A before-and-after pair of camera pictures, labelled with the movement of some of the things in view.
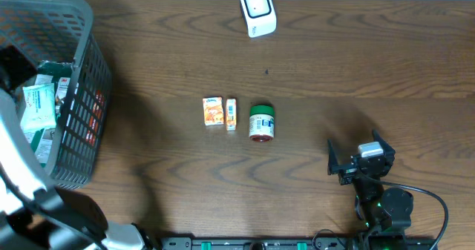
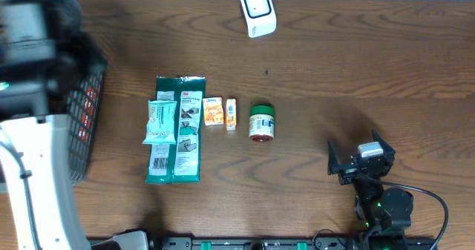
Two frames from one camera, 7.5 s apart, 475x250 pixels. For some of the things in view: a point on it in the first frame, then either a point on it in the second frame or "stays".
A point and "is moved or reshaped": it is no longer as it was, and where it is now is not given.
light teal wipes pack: [38, 107] is moved or reshaped
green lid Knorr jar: [261, 123] stays
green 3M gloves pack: [44, 140] is moved or reshaped
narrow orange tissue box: [231, 114] stays
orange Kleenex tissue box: [213, 110] stays
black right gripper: [346, 176] stays
